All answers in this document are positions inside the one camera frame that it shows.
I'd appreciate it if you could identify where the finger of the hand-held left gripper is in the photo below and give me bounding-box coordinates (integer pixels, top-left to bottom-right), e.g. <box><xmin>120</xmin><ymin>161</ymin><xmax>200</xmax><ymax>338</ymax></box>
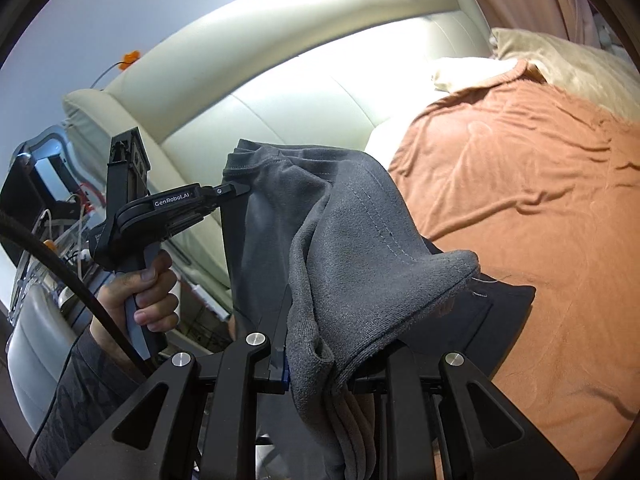
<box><xmin>215</xmin><ymin>182</ymin><xmax>251</xmax><ymax>206</ymax></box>

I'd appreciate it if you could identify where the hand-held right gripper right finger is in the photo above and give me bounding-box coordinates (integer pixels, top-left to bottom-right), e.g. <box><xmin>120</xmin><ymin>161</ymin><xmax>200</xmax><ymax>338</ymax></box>
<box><xmin>352</xmin><ymin>345</ymin><xmax>580</xmax><ymax>480</ymax></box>

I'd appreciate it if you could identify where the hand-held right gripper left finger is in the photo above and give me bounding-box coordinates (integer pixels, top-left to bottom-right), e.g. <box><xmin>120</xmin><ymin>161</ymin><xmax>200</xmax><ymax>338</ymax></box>
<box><xmin>55</xmin><ymin>285</ymin><xmax>295</xmax><ymax>480</ymax></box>

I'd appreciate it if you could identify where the grey t-shirt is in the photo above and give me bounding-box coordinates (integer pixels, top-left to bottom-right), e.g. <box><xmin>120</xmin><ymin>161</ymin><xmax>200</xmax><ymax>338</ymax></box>
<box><xmin>220</xmin><ymin>137</ymin><xmax>481</xmax><ymax>480</ymax></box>

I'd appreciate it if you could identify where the person's left forearm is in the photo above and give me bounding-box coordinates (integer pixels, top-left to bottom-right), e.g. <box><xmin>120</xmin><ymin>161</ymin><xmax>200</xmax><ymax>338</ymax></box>
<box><xmin>27</xmin><ymin>320</ymin><xmax>151</xmax><ymax>480</ymax></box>

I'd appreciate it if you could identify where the person's left hand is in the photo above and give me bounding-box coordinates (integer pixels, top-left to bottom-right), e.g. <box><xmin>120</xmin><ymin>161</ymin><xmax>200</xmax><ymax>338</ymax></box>
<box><xmin>97</xmin><ymin>251</ymin><xmax>181</xmax><ymax>347</ymax></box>

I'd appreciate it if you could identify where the cluttered bedside shelf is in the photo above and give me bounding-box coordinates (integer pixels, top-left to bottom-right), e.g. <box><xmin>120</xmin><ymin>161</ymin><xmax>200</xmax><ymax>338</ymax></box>
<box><xmin>0</xmin><ymin>130</ymin><xmax>111</xmax><ymax>286</ymax></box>

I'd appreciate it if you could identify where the cream padded headboard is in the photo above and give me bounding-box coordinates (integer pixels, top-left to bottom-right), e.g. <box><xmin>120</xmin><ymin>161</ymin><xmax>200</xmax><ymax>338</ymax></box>
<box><xmin>62</xmin><ymin>0</ymin><xmax>496</xmax><ymax>291</ymax></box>

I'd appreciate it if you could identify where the orange blanket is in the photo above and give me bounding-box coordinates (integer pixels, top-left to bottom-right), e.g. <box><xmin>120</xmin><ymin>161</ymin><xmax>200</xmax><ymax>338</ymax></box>
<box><xmin>387</xmin><ymin>60</ymin><xmax>640</xmax><ymax>480</ymax></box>

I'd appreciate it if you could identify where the beige duvet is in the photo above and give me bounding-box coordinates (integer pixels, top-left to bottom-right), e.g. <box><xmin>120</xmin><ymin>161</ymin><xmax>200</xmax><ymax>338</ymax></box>
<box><xmin>432</xmin><ymin>27</ymin><xmax>640</xmax><ymax>121</ymax></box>

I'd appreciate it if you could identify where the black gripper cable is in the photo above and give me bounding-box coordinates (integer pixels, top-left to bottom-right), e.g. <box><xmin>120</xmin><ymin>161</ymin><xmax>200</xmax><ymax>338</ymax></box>
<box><xmin>0</xmin><ymin>212</ymin><xmax>156</xmax><ymax>378</ymax></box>

